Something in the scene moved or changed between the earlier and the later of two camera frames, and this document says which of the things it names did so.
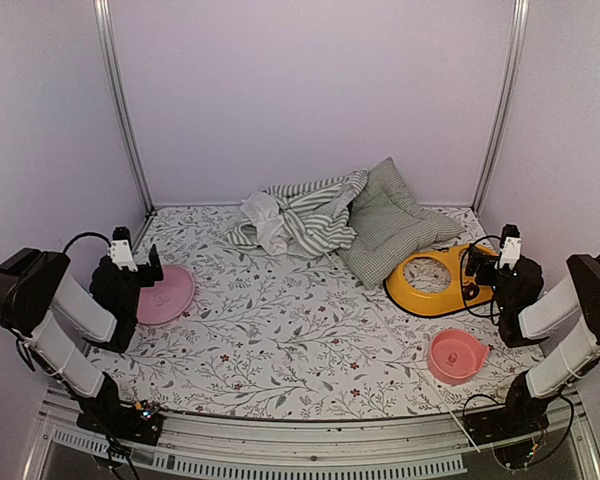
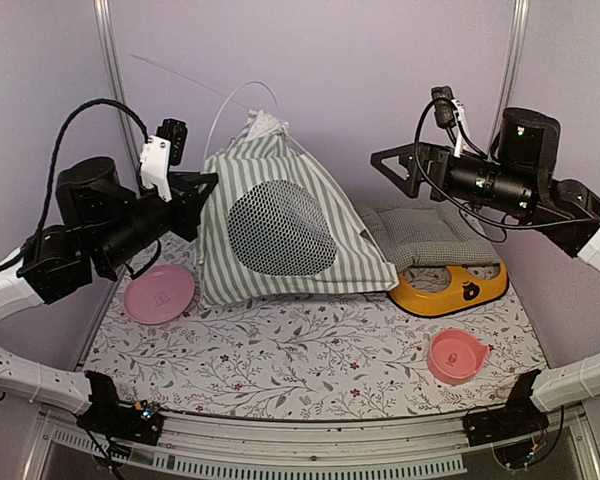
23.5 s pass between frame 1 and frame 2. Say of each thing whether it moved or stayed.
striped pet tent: moved
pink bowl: stayed
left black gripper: moved
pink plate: stayed
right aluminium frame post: stayed
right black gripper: moved
